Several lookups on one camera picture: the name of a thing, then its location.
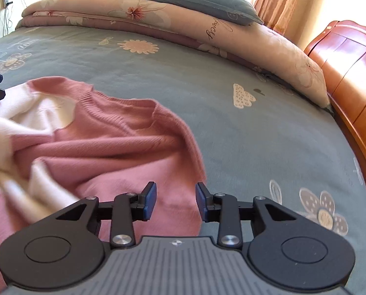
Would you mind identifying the pink and white sweater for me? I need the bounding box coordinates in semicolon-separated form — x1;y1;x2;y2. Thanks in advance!
0;78;206;295

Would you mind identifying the grey-blue floral bed sheet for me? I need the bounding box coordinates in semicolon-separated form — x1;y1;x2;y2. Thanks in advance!
0;26;366;295

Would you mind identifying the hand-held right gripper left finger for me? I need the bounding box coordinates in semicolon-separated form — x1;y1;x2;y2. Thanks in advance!
56;182;157;248

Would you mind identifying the wooden headboard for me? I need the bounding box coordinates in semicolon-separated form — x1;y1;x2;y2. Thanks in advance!
304;20;366;219

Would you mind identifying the pink striped curtain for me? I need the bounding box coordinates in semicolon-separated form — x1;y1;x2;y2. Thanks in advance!
252;0;303;36

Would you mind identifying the black power cable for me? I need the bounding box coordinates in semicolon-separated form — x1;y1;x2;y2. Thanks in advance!
2;5;14;36

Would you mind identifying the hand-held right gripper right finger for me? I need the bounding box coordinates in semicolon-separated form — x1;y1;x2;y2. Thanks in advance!
195;182;297;248

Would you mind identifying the folded cream floral quilt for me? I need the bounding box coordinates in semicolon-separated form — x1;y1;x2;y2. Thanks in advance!
15;0;331;109

